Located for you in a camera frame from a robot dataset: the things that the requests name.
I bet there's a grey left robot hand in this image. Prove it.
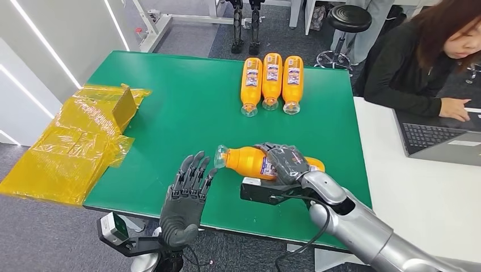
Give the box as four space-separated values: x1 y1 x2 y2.
159 151 219 249

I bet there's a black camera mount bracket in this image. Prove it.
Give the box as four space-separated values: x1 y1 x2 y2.
98 233 167 258
240 180 306 206

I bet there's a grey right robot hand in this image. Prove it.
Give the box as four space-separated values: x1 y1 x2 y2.
255 142 311 186

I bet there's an orange bottle with clear cap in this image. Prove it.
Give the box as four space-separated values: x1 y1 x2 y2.
240 57 263 118
281 56 305 116
261 53 284 112
213 144 326 181

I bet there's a chrome chair base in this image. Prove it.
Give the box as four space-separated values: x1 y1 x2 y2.
465 63 481 85

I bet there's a green table mat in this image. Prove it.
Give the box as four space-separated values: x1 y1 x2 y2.
82 50 373 251

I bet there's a patterned bag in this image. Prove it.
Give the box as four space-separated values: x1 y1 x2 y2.
309 4 327 32

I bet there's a white metal frame stand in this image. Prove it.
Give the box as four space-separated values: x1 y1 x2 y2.
131 0 241 53

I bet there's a black left camera mount bracket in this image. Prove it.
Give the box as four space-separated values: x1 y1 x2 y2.
98 233 167 258

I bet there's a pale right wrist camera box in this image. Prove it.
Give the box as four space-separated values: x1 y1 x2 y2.
240 177 263 199

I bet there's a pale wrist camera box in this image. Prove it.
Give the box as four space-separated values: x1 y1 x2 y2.
96 212 131 247
240 177 263 199

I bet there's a yellow plastic wrapped cardboard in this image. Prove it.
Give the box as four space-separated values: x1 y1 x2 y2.
0 83 153 207

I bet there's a black robot leg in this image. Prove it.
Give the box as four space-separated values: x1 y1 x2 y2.
248 0 263 57
228 0 245 55

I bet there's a grey laptop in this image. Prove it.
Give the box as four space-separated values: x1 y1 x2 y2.
393 109 481 167

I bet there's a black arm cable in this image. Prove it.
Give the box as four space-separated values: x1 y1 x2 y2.
274 194 332 272

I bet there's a black round stool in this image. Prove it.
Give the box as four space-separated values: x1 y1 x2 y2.
314 4 373 71

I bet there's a black right camera mount bracket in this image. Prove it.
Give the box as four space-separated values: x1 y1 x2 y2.
240 180 306 206

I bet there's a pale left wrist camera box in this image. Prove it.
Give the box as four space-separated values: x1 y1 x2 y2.
96 212 131 247

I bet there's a person's hand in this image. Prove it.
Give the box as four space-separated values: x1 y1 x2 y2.
438 98 472 122

